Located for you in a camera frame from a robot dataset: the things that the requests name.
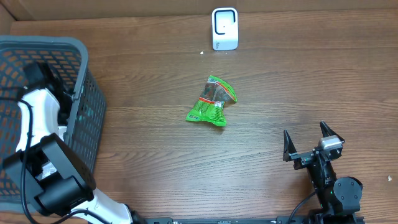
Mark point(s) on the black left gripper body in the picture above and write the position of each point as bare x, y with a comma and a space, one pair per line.
66, 110

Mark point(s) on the teal packet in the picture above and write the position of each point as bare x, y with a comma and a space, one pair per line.
85, 114

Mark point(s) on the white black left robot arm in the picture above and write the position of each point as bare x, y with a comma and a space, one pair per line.
49, 175

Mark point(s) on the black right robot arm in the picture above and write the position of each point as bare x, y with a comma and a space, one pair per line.
339, 198

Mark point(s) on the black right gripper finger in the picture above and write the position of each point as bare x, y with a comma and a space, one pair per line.
289, 148
327, 131

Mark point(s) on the grey plastic mesh basket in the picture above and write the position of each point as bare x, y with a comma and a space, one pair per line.
67, 58

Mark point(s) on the green snack packet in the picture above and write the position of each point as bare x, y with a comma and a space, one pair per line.
210, 104

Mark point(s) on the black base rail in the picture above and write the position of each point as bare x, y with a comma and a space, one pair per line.
167, 220

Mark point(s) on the white barcode scanner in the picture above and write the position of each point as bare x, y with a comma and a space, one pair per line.
224, 28

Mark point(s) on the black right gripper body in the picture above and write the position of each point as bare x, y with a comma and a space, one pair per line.
303, 159

